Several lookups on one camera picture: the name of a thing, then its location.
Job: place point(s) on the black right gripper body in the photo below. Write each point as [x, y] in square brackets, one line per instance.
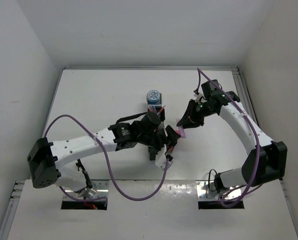
[202, 110]

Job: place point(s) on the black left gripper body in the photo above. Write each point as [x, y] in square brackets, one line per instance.
[154, 139]

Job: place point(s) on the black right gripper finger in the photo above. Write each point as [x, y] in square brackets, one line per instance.
[188, 114]
[191, 124]

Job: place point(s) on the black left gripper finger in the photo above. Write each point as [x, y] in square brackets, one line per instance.
[160, 152]
[172, 136]

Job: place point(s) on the orange highlighter pen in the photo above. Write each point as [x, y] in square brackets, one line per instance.
[160, 111]

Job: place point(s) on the blue patterned round container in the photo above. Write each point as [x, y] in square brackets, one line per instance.
[153, 93]

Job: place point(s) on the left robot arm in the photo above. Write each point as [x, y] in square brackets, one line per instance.
[59, 162]

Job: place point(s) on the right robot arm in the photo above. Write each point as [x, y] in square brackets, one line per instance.
[266, 159]

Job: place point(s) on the black slotted container near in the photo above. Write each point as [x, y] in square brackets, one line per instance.
[152, 153]

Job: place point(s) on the black slotted container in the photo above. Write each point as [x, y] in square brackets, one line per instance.
[162, 116]
[152, 153]

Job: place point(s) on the black slotted container far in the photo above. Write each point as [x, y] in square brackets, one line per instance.
[162, 116]

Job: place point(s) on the white container under blue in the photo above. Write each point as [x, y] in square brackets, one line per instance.
[154, 101]

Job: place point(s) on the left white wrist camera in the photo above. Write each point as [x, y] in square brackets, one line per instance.
[163, 161]

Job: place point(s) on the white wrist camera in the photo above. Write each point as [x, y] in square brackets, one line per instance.
[163, 161]
[199, 98]

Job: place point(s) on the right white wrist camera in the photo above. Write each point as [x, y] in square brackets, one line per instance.
[199, 98]

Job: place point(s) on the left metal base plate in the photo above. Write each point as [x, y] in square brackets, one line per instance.
[99, 191]

